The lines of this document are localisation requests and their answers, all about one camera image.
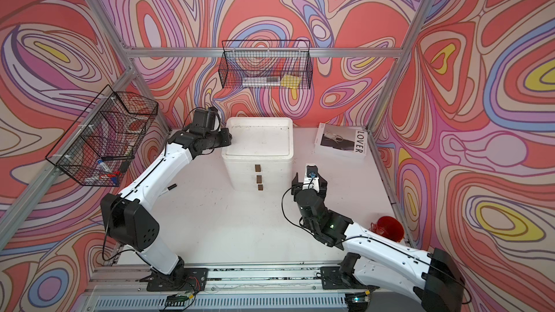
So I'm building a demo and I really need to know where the red metal cup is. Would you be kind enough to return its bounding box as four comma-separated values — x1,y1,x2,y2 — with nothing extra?
370,216,405,243

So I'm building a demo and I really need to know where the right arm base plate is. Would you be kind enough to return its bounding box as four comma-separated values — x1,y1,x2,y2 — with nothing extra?
316,252,378,292

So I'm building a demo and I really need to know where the black wire basket back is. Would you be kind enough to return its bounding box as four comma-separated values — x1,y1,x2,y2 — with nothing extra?
218,38,314,90

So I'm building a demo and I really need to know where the white drawer cabinet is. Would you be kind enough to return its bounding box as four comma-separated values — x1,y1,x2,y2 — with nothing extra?
221,117,294,192

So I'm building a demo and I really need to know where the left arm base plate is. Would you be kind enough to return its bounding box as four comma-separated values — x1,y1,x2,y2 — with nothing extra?
140,267,208,293

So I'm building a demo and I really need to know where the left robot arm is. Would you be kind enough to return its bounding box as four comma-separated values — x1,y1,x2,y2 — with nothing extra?
101,107,232,281

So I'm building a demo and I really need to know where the LOVER book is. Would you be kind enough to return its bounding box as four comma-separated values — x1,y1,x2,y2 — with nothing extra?
314,123,368,159

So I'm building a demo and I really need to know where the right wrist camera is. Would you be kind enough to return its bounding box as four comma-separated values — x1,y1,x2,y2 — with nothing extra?
303,165,319,192

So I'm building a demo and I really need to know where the blue red marker in basket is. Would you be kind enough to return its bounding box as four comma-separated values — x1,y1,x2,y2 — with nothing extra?
96,159,121,184

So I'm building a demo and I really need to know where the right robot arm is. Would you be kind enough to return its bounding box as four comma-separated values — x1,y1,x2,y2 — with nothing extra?
289,166,467,311

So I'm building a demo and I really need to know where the black wire basket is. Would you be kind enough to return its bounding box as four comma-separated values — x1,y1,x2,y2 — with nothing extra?
46,85,158,187
218,38,314,90

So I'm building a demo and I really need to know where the black wire basket left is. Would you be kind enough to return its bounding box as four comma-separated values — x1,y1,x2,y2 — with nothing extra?
46,85,158,187

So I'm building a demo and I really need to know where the yellow item in basket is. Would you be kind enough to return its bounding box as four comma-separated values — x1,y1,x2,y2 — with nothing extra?
280,75,302,90

